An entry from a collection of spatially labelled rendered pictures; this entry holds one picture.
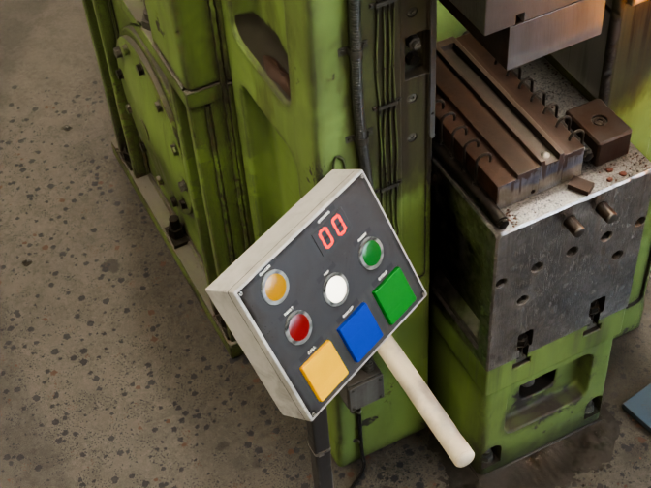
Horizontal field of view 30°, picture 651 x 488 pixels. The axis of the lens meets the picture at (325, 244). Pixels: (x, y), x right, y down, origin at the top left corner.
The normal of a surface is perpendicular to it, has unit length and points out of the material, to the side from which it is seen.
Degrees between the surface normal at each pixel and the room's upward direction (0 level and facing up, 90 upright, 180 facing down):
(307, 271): 60
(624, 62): 90
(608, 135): 0
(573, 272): 90
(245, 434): 0
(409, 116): 90
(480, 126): 0
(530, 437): 89
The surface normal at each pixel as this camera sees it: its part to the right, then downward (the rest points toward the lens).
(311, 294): 0.65, 0.04
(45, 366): -0.05, -0.67
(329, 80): 0.45, 0.65
